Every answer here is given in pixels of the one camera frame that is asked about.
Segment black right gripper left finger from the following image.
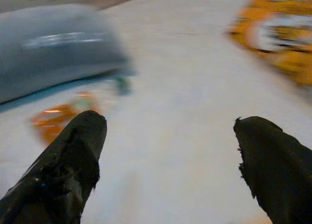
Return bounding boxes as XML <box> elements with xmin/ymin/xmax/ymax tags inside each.
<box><xmin>0</xmin><ymin>110</ymin><xmax>108</xmax><ymax>224</ymax></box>

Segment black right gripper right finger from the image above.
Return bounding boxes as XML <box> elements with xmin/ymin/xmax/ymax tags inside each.
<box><xmin>233</xmin><ymin>116</ymin><xmax>312</xmax><ymax>224</ymax></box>

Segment grey bear print pillow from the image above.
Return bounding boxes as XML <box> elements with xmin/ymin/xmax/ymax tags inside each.
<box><xmin>0</xmin><ymin>3</ymin><xmax>136</xmax><ymax>105</ymax></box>

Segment orange printed packet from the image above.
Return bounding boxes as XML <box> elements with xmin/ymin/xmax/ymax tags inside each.
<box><xmin>28</xmin><ymin>90</ymin><xmax>105</xmax><ymax>148</ymax></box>

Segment orange yellow character blanket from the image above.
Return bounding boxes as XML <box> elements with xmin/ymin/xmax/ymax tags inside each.
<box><xmin>223</xmin><ymin>0</ymin><xmax>312</xmax><ymax>89</ymax></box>

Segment white quilted mattress pad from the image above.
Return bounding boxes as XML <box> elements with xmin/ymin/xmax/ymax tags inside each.
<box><xmin>0</xmin><ymin>0</ymin><xmax>312</xmax><ymax>224</ymax></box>

